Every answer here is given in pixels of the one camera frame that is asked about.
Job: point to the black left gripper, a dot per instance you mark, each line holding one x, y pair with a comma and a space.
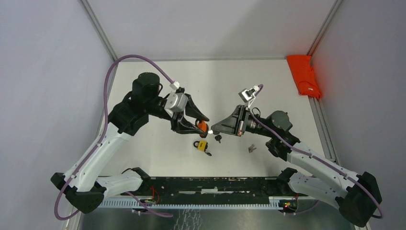
183, 126

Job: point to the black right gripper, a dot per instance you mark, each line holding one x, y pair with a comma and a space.
235, 123

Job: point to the orange padlock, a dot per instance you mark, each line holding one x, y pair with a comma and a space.
203, 127

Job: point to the black head key bunch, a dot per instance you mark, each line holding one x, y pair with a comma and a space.
217, 135

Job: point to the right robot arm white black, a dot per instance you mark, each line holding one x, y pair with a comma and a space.
356, 196

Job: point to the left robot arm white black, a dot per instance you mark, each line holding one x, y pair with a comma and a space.
83, 186

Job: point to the silver key bunch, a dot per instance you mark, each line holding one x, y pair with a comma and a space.
251, 148

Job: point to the yellow padlock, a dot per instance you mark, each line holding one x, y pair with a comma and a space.
202, 146

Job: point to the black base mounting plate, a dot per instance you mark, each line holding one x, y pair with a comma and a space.
213, 190

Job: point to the orange folded cloth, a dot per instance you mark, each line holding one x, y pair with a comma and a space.
304, 76

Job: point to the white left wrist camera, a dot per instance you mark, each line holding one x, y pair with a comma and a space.
176, 100

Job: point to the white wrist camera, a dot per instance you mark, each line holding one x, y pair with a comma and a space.
176, 100
248, 96

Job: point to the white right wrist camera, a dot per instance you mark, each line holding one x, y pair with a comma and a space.
248, 96

